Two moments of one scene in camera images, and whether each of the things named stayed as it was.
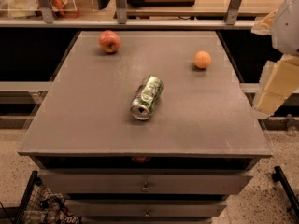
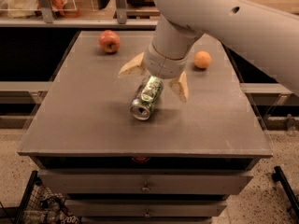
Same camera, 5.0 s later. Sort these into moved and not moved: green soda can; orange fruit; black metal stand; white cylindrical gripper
Moved: white cylindrical gripper
Not moved: black metal stand; orange fruit; green soda can
